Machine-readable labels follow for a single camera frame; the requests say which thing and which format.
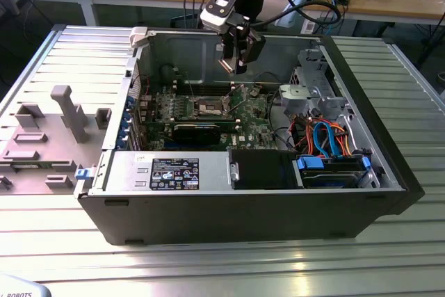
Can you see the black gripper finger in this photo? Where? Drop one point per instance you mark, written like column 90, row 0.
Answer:
column 252, row 46
column 229, row 46

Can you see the silver CPU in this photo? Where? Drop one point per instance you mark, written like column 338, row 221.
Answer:
column 227, row 66

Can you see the metal locking lever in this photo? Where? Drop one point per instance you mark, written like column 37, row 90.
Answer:
column 239, row 103
column 191, row 86

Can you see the black RAM slot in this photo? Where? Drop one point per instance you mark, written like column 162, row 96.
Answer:
column 182, row 88
column 182, row 94
column 182, row 85
column 182, row 91

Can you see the CPU socket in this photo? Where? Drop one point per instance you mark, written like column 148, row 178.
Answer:
column 208, row 107

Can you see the white tag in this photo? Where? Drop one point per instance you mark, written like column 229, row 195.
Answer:
column 308, row 25

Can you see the grey metal drive cage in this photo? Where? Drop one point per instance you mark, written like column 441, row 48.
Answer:
column 295, row 97

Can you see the green motherboard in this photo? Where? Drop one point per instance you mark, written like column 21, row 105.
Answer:
column 253, row 126

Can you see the beige case latch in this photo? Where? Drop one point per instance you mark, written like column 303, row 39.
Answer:
column 139, row 36

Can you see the black graphics card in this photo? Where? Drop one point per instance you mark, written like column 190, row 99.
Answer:
column 198, row 133

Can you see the blue card clip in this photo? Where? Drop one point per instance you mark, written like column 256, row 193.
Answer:
column 130, row 101
column 127, row 117
column 124, row 133
column 121, row 144

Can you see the black drive bay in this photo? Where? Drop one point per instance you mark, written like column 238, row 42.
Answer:
column 260, row 170

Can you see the hard disk in blue carrier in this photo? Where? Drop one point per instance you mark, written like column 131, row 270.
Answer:
column 327, row 178

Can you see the grey power supply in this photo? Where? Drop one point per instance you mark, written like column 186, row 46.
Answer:
column 125, row 172

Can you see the black PC case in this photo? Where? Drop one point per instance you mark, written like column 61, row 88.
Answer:
column 208, row 217

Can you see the blue case latch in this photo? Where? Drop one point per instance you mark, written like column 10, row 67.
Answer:
column 81, row 174

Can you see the grey parts rack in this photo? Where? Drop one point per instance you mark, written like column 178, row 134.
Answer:
column 52, row 144

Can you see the pale teach pendant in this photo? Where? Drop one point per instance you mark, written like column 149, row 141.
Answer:
column 21, row 288

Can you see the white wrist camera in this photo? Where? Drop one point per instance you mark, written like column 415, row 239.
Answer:
column 215, row 20

